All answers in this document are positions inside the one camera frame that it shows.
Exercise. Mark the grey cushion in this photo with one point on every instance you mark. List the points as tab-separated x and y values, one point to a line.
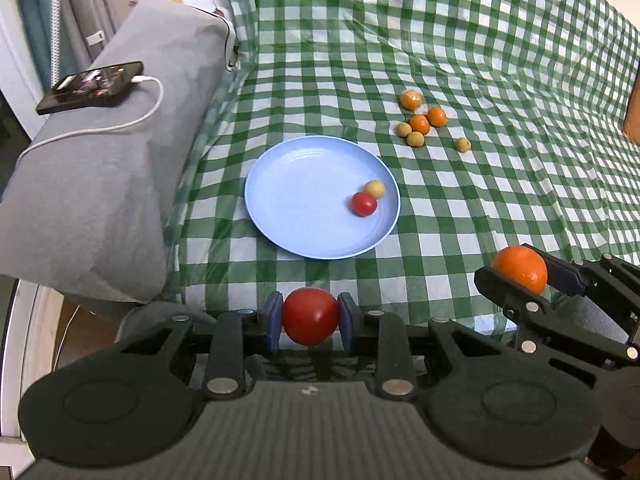
100	190

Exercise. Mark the green checkered tablecloth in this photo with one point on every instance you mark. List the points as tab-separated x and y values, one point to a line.
500	60

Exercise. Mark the large orange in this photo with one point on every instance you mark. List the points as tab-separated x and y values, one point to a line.
520	267

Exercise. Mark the small orange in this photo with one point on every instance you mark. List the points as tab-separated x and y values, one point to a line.
436	116
419	124

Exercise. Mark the large red tomato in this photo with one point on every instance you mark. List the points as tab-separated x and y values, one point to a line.
310	316

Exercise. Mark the teal curtain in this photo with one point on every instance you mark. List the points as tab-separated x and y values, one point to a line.
31	10

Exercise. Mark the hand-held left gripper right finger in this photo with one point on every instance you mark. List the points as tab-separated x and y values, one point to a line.
348	324

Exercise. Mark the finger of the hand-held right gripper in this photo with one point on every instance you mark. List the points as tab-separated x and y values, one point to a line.
567	275
510	296

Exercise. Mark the white door frame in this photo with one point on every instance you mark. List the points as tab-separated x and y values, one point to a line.
15	85

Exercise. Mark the plastic orange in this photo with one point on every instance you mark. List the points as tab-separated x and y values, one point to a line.
411	99

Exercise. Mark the small red tomato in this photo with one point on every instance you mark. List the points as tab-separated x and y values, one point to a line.
363	204

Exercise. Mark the light blue plate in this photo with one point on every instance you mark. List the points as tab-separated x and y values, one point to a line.
305	195

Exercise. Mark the brown wooden board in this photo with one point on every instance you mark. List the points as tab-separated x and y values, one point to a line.
631	120

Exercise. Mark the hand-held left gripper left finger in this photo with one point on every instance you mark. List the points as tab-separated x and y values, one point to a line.
272	324

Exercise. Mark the grey curtain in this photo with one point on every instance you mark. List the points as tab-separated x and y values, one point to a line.
85	0

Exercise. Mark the yellow longan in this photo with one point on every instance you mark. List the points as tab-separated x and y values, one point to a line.
415	138
463	144
403	129
375	189

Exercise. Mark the black smartphone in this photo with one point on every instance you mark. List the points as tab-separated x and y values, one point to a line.
90	86

